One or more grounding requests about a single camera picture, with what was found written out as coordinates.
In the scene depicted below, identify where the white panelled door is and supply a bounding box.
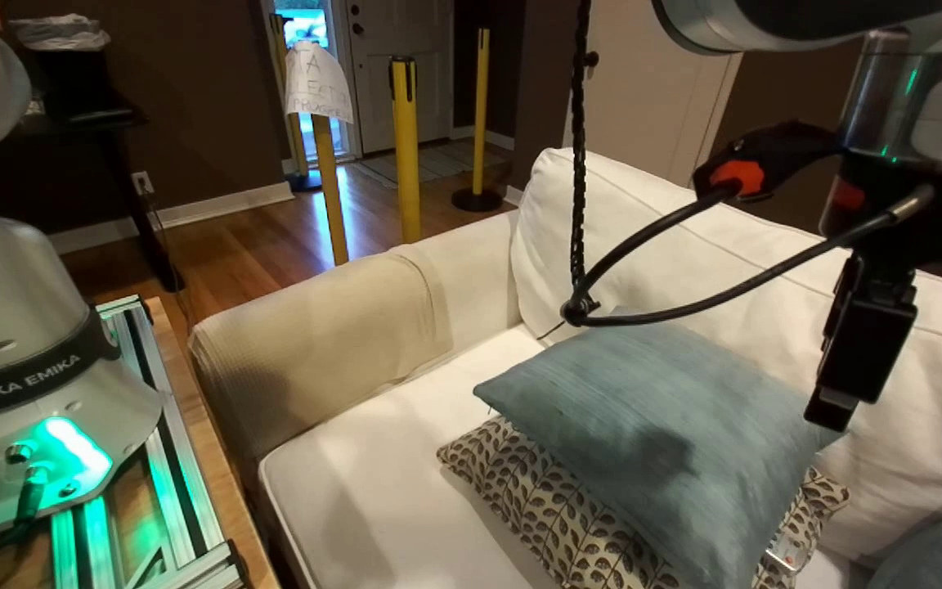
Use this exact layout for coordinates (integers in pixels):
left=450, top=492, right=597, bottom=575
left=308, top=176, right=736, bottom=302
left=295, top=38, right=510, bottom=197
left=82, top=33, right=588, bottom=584
left=340, top=0, right=457, bottom=158

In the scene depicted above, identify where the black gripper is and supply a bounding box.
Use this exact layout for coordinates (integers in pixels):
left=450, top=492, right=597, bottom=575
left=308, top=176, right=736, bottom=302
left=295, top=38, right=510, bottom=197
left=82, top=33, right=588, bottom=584
left=803, top=253, right=923, bottom=435

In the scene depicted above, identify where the white and beige sofa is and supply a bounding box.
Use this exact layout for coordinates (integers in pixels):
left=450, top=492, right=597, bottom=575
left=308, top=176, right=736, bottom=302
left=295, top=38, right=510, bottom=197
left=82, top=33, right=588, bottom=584
left=186, top=145, right=942, bottom=589

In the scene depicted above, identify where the orange cable strap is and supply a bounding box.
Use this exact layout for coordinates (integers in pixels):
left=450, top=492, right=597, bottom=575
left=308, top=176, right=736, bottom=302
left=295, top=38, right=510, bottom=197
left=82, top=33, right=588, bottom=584
left=707, top=158, right=770, bottom=203

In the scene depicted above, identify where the black braided cable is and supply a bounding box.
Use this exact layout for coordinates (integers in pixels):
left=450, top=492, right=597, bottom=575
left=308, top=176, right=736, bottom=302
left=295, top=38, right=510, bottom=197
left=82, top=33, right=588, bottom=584
left=561, top=0, right=601, bottom=326

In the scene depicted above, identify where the white door with black knob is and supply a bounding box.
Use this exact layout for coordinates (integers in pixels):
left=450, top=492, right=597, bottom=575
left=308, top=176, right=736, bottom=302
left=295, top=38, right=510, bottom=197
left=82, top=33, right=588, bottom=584
left=587, top=0, right=766, bottom=190

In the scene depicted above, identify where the black white patterned pillow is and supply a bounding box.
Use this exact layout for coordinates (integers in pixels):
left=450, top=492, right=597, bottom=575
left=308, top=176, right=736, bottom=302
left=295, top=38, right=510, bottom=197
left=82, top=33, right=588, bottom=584
left=431, top=411, right=855, bottom=589

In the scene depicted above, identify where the white crumpled cloth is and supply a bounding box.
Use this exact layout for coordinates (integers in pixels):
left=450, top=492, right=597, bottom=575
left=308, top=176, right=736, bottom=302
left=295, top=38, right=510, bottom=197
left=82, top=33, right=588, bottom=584
left=8, top=9, right=115, bottom=57

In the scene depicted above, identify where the white plastic bag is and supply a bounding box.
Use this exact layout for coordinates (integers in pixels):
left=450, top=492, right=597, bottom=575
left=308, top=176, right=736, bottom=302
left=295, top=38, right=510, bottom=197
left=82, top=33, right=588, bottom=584
left=280, top=38, right=360, bottom=127

